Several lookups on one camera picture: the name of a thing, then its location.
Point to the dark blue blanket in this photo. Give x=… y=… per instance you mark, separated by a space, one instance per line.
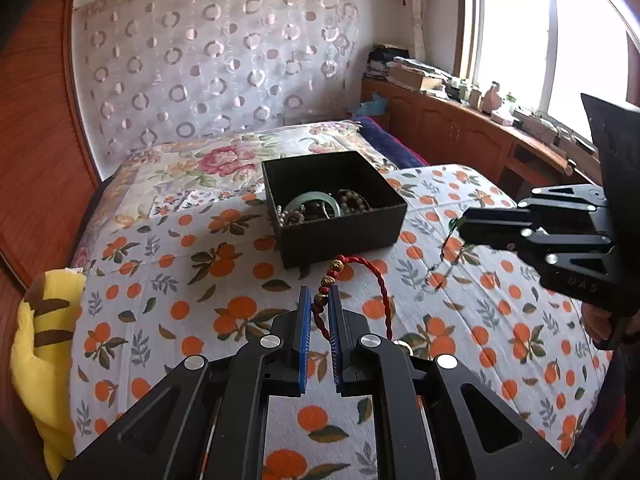
x=385 y=142

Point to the circle pattern sheer curtain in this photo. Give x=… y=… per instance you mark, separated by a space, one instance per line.
x=200 y=60

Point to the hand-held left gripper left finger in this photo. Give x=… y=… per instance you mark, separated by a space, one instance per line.
x=304 y=350

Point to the pale green jade bangle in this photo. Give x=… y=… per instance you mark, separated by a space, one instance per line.
x=310 y=196

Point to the wooden cabinet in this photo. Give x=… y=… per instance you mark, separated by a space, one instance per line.
x=440 y=125

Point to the black jewelry box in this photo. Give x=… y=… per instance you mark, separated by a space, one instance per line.
x=345 y=245

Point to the white tissue pack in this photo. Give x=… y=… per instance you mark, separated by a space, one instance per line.
x=501 y=116

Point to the yellow plush toy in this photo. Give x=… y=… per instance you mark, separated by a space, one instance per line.
x=35 y=370

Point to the stack of folded clothes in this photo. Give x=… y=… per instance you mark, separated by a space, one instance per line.
x=380 y=62

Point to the wooden frame window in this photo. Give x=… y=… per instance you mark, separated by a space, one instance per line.
x=510 y=20

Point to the teal cloth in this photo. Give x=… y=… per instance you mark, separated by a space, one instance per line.
x=372 y=107

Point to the pink figurine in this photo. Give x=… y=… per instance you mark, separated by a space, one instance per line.
x=491 y=97

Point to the wooden slatted wardrobe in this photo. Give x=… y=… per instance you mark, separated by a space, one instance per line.
x=40 y=135

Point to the white window curtain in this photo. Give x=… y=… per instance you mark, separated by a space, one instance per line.
x=412 y=0

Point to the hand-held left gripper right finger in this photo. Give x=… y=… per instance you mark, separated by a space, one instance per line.
x=336 y=350

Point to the cardboard box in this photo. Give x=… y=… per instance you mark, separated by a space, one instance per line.
x=410 y=80

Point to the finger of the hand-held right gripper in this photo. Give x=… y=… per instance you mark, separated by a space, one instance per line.
x=570 y=265
x=495 y=222

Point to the orange fruit print cloth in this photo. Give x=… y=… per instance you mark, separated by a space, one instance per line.
x=200 y=320

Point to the floral bedsheet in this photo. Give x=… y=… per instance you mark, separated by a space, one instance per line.
x=190 y=160

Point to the person's right hand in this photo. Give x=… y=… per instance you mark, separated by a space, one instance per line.
x=597 y=322

